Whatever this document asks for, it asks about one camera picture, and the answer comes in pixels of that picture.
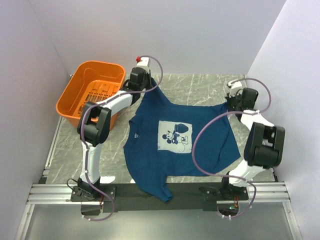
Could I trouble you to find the blue Mickey Mouse t-shirt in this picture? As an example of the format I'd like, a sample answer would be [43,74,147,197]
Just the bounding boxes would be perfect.
[123,87,241,192]

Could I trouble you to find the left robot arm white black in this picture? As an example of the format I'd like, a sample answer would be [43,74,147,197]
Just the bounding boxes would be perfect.
[77,66,152,201]

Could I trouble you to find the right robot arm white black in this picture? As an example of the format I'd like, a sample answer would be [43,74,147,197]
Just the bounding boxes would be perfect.
[219,87,285,200]

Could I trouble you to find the orange plastic laundry basket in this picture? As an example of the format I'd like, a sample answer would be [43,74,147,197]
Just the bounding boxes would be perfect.
[56,60,126,128]

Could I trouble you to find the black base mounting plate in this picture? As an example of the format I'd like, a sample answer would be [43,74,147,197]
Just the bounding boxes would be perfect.
[70,182,249,216]

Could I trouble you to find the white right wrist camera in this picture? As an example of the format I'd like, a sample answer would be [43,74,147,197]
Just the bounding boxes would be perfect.
[227,80,244,96]

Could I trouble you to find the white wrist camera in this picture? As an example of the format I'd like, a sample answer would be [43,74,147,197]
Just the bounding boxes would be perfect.
[227,80,244,96]
[136,56,150,68]

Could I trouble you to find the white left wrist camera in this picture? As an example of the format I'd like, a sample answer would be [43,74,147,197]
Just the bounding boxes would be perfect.
[136,56,150,68]

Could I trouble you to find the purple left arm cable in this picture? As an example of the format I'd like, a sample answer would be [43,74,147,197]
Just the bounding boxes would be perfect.
[79,54,164,222]

